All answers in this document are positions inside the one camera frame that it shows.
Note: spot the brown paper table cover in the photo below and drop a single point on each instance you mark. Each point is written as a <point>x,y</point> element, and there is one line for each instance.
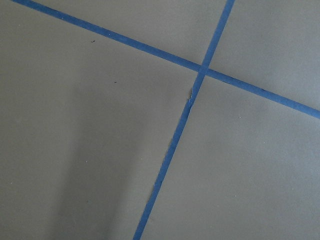
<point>86,123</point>

